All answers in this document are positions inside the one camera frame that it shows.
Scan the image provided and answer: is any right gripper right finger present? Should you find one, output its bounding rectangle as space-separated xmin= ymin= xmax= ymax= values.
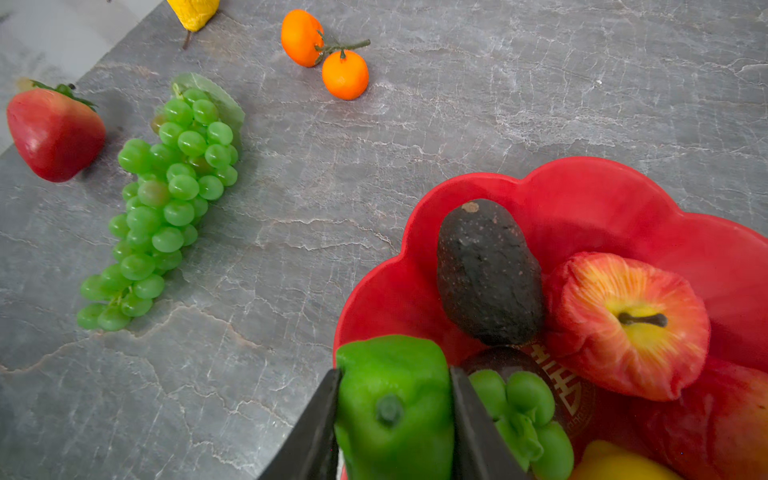
xmin=450 ymin=367 xmax=527 ymax=480

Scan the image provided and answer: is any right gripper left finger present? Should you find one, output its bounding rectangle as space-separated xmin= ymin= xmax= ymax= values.
xmin=258 ymin=369 xmax=342 ymax=480

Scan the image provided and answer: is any dark mangosteen with green leaves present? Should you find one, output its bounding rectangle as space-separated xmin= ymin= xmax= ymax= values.
xmin=461 ymin=347 xmax=575 ymax=479

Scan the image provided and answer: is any green lime fruit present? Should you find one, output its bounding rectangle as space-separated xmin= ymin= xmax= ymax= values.
xmin=334 ymin=335 xmax=455 ymax=479

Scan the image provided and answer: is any yellow lemon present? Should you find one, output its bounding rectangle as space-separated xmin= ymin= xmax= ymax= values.
xmin=569 ymin=440 xmax=682 ymax=480

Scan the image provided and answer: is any dark green avocado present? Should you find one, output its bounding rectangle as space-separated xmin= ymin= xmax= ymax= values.
xmin=437 ymin=199 xmax=544 ymax=346

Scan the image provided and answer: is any red apple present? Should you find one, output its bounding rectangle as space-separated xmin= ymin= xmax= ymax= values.
xmin=543 ymin=252 xmax=711 ymax=401

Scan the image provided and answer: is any red yellow pomegranate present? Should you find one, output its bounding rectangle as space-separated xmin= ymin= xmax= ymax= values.
xmin=631 ymin=359 xmax=767 ymax=479

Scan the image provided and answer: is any red flower-shaped fruit bowl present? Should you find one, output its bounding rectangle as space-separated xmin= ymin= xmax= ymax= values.
xmin=333 ymin=157 xmax=767 ymax=479

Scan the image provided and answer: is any yellow pear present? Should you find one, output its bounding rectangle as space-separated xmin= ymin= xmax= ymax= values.
xmin=167 ymin=0 xmax=220 ymax=50

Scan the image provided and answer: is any green grape bunch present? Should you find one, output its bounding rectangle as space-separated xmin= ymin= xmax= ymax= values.
xmin=76 ymin=73 xmax=245 ymax=332

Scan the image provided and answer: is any orange tangerine with stem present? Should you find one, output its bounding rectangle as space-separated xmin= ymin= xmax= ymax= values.
xmin=320 ymin=39 xmax=371 ymax=101

